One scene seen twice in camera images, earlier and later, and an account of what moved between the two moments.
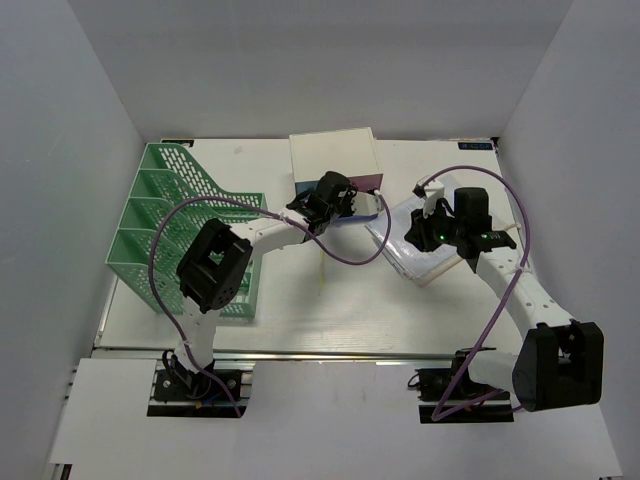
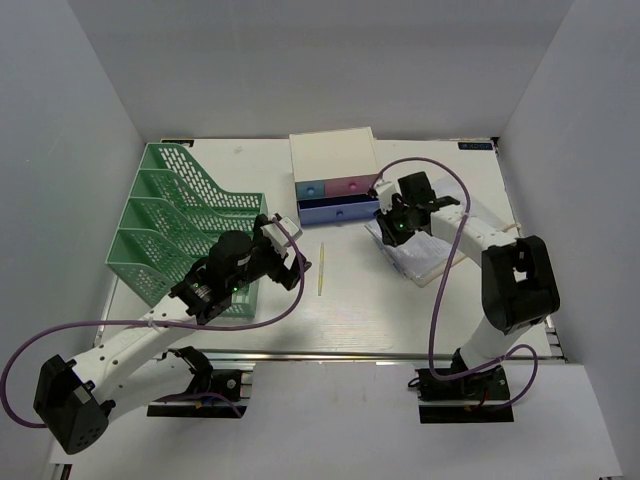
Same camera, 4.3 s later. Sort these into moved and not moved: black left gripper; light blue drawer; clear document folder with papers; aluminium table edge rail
Moved: black left gripper
Not moved: light blue drawer; clear document folder with papers; aluminium table edge rail
